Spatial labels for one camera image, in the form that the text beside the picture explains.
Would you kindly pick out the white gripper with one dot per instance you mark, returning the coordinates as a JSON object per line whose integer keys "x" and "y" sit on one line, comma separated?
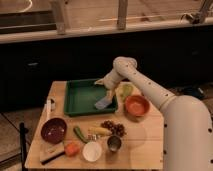
{"x": 109, "y": 91}

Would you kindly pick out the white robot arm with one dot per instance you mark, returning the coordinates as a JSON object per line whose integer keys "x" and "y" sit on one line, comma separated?
{"x": 188, "y": 131}

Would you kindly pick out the green plastic tray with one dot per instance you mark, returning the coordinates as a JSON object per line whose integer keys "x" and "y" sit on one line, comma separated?
{"x": 81, "y": 96}

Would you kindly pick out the yellow green cloth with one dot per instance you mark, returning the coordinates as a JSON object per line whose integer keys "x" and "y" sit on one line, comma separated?
{"x": 124, "y": 90}

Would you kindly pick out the orange bowl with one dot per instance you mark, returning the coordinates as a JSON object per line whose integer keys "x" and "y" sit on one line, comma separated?
{"x": 137, "y": 105}

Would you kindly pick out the yellow corn cob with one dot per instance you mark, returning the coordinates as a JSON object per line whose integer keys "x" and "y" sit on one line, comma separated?
{"x": 99, "y": 131}

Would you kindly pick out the green cucumber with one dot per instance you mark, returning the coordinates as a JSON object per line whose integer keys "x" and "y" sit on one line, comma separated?
{"x": 79, "y": 134}

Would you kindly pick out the small metal cup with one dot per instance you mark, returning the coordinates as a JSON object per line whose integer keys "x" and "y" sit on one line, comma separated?
{"x": 114, "y": 143}

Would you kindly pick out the white object on table edge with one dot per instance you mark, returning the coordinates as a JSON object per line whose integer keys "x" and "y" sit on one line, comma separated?
{"x": 50, "y": 106}

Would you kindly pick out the white round cup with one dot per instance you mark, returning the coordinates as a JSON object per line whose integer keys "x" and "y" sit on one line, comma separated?
{"x": 92, "y": 151}

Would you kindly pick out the dark red bowl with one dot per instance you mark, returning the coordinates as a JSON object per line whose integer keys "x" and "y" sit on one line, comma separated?
{"x": 54, "y": 130}

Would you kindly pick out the orange carrot piece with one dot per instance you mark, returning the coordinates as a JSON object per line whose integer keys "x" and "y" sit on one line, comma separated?
{"x": 72, "y": 149}

